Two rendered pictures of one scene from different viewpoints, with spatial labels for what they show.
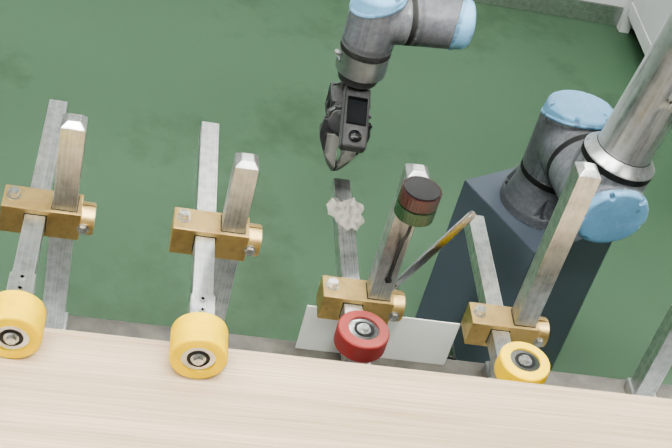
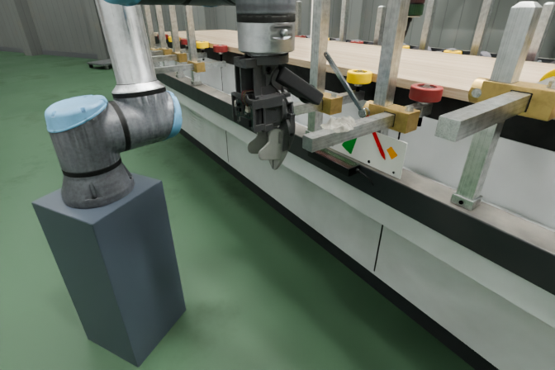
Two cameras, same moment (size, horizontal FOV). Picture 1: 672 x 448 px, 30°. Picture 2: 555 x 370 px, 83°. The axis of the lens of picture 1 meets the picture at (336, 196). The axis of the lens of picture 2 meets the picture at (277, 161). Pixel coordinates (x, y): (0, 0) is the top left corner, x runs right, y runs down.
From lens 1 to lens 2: 2.40 m
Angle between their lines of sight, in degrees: 91
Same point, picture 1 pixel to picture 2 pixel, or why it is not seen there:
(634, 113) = (145, 45)
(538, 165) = (110, 153)
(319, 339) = (390, 164)
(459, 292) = (141, 271)
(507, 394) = not seen: hidden behind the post
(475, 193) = (106, 216)
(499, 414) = not seen: hidden behind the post
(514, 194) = (115, 187)
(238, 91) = not seen: outside the picture
